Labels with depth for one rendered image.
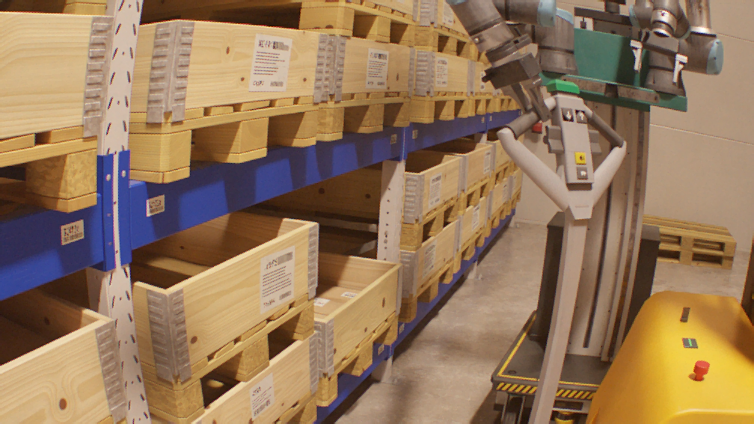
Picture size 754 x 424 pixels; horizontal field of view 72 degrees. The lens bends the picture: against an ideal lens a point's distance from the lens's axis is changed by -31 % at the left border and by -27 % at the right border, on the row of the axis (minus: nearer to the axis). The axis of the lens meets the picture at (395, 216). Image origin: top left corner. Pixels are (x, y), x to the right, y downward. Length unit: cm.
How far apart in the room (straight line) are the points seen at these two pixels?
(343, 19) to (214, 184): 75
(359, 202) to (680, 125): 453
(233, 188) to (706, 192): 597
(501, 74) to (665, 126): 558
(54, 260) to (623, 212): 218
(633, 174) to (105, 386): 211
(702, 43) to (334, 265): 192
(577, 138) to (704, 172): 561
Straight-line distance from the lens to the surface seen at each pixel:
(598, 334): 284
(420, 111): 306
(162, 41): 133
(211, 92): 145
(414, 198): 309
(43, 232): 114
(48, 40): 102
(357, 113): 241
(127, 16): 127
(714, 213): 718
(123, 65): 127
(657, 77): 243
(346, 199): 320
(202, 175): 156
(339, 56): 210
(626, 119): 266
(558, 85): 154
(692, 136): 703
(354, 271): 300
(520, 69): 142
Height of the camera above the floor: 140
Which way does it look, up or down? 12 degrees down
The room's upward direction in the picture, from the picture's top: 4 degrees clockwise
